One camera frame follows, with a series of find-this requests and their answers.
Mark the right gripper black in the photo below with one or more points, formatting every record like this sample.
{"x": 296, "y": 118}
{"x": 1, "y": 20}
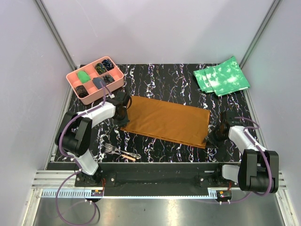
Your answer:
{"x": 213, "y": 142}

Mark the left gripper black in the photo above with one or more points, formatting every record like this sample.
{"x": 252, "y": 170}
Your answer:
{"x": 123, "y": 123}

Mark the orange cloth napkin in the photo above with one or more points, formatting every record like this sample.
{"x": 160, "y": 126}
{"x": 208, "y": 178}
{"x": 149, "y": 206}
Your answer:
{"x": 168, "y": 121}

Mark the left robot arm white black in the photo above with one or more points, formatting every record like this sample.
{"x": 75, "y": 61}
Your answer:
{"x": 74, "y": 135}

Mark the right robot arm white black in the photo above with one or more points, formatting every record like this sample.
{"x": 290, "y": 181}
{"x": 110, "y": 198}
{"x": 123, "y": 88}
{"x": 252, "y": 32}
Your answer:
{"x": 258, "y": 171}

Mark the grey blue rolled napkin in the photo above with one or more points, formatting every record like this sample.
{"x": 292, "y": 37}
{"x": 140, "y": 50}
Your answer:
{"x": 99, "y": 82}

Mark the green rolled napkin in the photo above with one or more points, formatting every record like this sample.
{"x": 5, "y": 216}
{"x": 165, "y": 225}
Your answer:
{"x": 83, "y": 77}

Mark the silver fork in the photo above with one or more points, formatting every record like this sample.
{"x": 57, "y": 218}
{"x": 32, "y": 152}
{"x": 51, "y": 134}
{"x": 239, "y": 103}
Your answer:
{"x": 112, "y": 149}

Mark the dark patterned roll front right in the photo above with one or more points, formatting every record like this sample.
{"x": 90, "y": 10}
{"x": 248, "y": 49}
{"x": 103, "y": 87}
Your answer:
{"x": 108, "y": 79}

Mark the dark patterned roll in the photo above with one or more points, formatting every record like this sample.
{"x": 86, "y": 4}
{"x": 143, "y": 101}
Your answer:
{"x": 108, "y": 64}
{"x": 100, "y": 68}
{"x": 81, "y": 91}
{"x": 108, "y": 79}

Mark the dark patterned roll front left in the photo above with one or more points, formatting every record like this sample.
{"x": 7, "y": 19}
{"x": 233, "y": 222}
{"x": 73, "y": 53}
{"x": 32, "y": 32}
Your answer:
{"x": 81, "y": 91}

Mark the pink compartment tray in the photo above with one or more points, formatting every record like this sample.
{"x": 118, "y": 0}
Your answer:
{"x": 94, "y": 93}

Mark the dark patterned roll back middle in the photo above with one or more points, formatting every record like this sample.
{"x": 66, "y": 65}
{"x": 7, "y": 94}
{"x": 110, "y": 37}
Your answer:
{"x": 100, "y": 68}

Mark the dark patterned roll back right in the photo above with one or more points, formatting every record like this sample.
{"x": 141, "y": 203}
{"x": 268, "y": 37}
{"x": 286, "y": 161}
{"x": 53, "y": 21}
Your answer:
{"x": 108, "y": 64}

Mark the green white patterned napkins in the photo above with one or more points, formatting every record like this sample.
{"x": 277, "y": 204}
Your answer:
{"x": 222, "y": 79}

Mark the wooden handled spoon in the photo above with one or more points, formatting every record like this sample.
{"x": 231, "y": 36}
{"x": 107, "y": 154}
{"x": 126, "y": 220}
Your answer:
{"x": 128, "y": 157}

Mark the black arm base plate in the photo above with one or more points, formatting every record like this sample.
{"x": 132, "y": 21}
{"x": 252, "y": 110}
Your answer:
{"x": 117, "y": 174}

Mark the aluminium frame rail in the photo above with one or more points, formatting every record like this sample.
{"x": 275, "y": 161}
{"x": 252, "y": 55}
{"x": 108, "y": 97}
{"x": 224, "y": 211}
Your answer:
{"x": 131, "y": 185}

